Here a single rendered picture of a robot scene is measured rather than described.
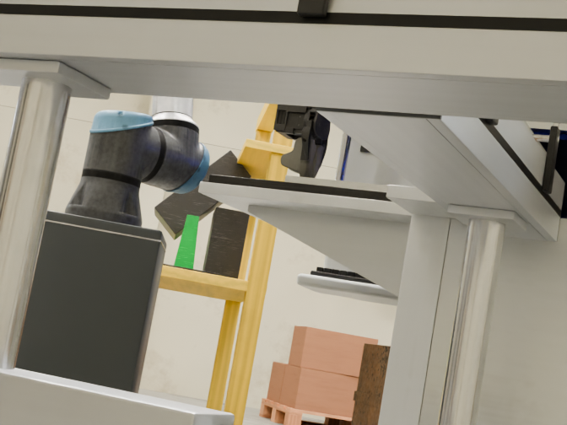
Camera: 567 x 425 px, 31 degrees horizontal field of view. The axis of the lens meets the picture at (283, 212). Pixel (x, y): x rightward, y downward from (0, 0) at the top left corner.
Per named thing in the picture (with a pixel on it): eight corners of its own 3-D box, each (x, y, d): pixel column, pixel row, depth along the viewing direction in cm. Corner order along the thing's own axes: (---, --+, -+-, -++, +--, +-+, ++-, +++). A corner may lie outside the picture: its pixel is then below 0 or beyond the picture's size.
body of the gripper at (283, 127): (288, 142, 195) (299, 81, 197) (330, 147, 192) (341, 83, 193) (272, 132, 188) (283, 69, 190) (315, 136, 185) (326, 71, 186)
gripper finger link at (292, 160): (279, 187, 190) (288, 138, 191) (309, 190, 187) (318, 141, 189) (272, 184, 187) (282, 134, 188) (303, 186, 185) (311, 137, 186)
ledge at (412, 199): (497, 223, 159) (499, 211, 160) (478, 207, 148) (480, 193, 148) (410, 213, 165) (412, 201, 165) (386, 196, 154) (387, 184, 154)
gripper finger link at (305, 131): (305, 164, 189) (313, 118, 190) (314, 164, 188) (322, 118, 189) (295, 158, 185) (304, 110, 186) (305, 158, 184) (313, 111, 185)
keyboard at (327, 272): (477, 304, 257) (478, 295, 258) (472, 299, 244) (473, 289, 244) (322, 281, 269) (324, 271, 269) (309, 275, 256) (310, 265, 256)
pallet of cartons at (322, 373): (266, 424, 840) (283, 322, 850) (256, 413, 956) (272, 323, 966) (445, 455, 849) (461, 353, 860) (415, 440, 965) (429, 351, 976)
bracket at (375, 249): (420, 303, 176) (432, 228, 177) (415, 301, 173) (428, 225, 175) (242, 277, 190) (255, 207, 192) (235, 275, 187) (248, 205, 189)
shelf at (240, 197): (537, 279, 227) (539, 270, 227) (461, 221, 164) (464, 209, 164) (335, 252, 247) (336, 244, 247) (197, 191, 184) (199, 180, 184)
